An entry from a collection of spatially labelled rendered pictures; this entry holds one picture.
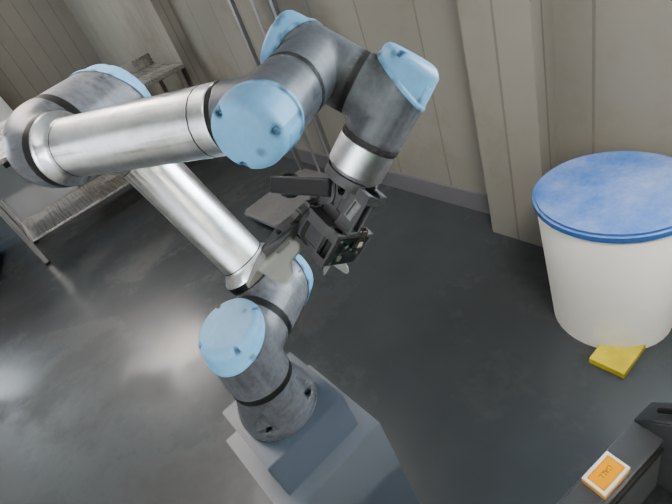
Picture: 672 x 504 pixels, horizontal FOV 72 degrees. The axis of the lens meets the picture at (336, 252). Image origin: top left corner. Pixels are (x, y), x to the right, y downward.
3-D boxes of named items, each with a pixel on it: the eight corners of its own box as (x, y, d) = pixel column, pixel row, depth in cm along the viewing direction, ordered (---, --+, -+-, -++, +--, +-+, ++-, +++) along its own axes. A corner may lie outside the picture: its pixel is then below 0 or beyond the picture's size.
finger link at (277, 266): (256, 304, 59) (310, 255, 59) (233, 273, 62) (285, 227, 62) (266, 311, 62) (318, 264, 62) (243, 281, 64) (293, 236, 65)
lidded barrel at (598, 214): (578, 255, 212) (576, 141, 178) (712, 296, 176) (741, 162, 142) (518, 323, 195) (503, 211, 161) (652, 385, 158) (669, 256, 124)
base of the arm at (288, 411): (230, 410, 91) (206, 380, 86) (288, 358, 97) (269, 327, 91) (269, 458, 80) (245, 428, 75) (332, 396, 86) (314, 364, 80)
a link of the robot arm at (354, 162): (330, 123, 56) (371, 131, 62) (314, 156, 58) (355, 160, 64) (370, 156, 53) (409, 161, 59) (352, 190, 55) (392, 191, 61)
